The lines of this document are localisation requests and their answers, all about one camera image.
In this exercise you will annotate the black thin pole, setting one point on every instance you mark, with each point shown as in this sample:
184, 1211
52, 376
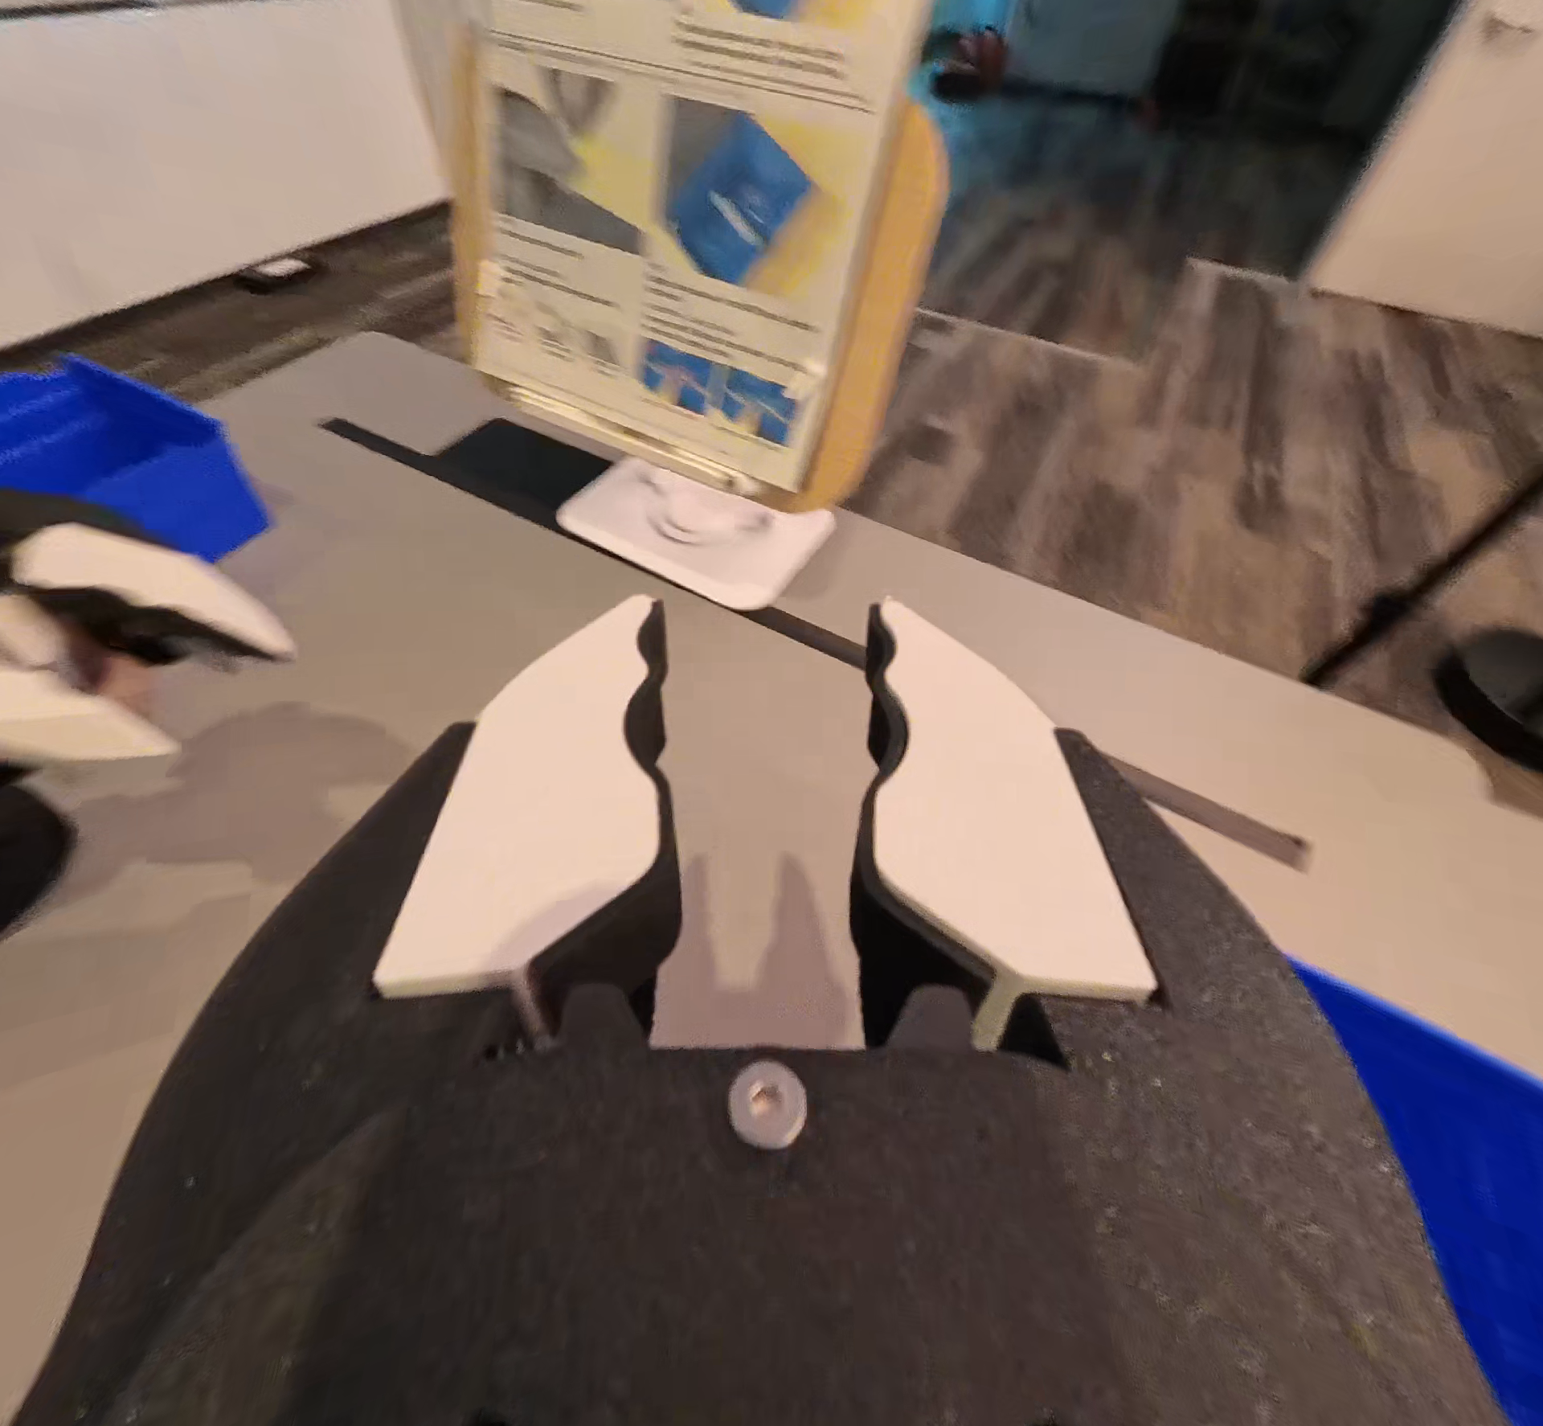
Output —
1423, 588

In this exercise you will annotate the white board stand base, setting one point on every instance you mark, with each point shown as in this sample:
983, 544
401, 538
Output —
724, 565

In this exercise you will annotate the small black floor device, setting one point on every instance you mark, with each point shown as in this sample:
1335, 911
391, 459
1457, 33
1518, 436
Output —
277, 274

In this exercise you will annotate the black round floor object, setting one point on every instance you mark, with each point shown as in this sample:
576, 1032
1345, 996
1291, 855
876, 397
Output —
1501, 704

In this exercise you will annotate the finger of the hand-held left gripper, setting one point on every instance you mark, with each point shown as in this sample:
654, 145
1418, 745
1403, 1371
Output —
48, 721
121, 577

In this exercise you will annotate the printed instruction board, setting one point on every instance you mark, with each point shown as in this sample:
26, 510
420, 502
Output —
676, 184

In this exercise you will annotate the blue plastic bin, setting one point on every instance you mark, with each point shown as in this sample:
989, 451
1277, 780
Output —
121, 451
1459, 1149

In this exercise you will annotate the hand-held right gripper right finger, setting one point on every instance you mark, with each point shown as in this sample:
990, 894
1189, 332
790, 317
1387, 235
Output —
1000, 836

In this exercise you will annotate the glass door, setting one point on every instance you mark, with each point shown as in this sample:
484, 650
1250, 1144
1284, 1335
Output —
1085, 4

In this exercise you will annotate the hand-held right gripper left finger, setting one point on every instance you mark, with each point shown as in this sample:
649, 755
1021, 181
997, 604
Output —
542, 824

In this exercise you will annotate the grey desk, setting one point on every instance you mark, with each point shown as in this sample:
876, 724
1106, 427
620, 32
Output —
422, 607

